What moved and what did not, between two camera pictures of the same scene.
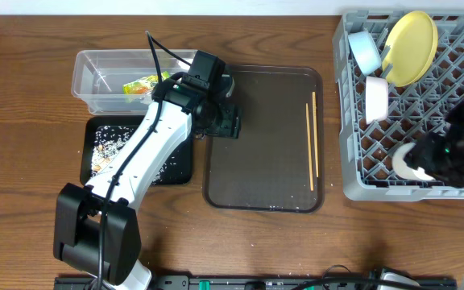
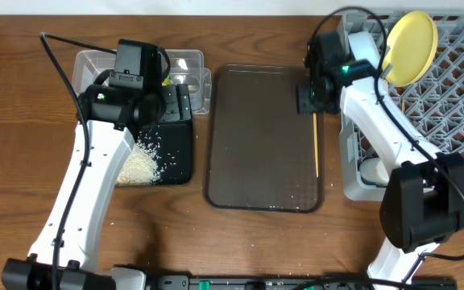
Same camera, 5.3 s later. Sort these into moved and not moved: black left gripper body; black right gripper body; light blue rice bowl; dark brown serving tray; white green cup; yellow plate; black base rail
Moved: white green cup; black right gripper body; black left gripper body
Not moved: yellow plate; dark brown serving tray; black base rail; light blue rice bowl
